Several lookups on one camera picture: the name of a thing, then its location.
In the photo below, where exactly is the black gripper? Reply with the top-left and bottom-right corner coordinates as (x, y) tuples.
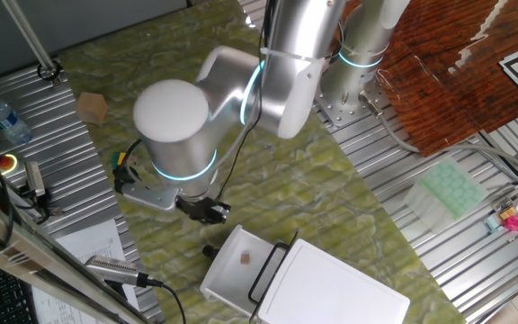
(175, 196), (232, 226)

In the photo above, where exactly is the white plastic drawer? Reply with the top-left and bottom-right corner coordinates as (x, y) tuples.
(199, 224), (287, 319)

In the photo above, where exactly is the white drawer cabinet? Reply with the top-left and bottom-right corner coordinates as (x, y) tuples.
(256, 238), (411, 324)

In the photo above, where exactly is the green marble pattern mat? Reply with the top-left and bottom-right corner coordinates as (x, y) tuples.
(56, 0), (467, 324)

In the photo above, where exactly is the yellow teal clear toy brick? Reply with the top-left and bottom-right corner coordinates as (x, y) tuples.
(111, 151), (129, 170)

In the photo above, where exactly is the printed white paper sheet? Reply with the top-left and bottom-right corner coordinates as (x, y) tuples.
(31, 219), (141, 324)

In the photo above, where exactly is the large wooden block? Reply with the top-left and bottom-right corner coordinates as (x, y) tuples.
(76, 92), (109, 126)

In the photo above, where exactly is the black clamp device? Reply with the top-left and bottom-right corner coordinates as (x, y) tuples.
(18, 160), (62, 224)

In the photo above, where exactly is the red emergency stop button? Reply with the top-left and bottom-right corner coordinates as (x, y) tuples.
(0, 152), (20, 176)

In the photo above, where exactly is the green grid plastic sheet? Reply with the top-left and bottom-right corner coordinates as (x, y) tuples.
(402, 156), (489, 235)

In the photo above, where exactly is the clear water bottle blue cap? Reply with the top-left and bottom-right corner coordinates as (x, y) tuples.
(0, 94), (33, 146)

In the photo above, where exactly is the red-brown wood grain board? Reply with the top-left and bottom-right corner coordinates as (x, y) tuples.
(330, 0), (518, 158)

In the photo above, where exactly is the light blue block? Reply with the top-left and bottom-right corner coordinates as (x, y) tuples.
(485, 214), (505, 234)

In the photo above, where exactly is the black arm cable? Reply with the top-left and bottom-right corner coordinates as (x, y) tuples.
(213, 0), (273, 203)

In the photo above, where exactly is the wrist camera with silver bracket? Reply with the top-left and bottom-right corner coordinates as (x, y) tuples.
(112, 139), (182, 212)

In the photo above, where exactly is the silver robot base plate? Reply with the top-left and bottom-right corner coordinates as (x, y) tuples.
(315, 67), (393, 129)

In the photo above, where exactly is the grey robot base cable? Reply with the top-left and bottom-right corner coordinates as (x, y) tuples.
(358, 89), (518, 181)

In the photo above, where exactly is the aluminium frame bar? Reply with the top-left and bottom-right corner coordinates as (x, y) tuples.
(0, 186), (152, 324)

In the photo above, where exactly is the metal pole with black ring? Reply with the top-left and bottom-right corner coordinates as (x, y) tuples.
(1, 0), (65, 83)

